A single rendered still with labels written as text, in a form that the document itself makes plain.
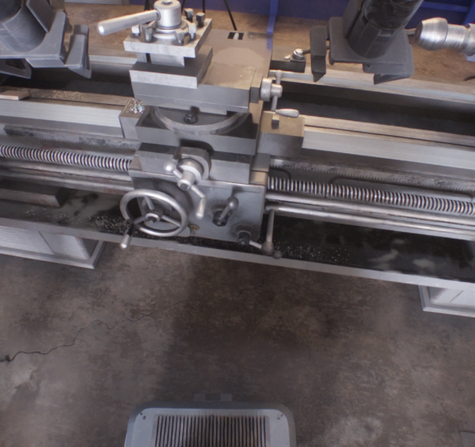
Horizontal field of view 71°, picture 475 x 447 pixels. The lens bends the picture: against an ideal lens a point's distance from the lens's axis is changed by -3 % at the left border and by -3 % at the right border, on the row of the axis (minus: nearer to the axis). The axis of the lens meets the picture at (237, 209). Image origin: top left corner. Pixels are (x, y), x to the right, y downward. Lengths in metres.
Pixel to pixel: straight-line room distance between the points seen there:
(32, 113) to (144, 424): 1.04
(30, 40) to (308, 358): 1.42
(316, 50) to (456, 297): 1.46
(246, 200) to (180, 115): 0.30
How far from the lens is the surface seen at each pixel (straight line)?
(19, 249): 2.00
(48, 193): 1.54
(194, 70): 0.88
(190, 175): 0.86
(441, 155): 1.17
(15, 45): 0.54
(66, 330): 1.72
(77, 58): 0.54
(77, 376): 1.64
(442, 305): 1.86
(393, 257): 1.41
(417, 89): 1.44
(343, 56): 0.50
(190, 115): 0.90
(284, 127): 1.03
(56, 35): 0.54
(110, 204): 1.49
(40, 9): 0.54
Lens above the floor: 1.48
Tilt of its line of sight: 50 degrees down
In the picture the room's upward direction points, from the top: 2 degrees clockwise
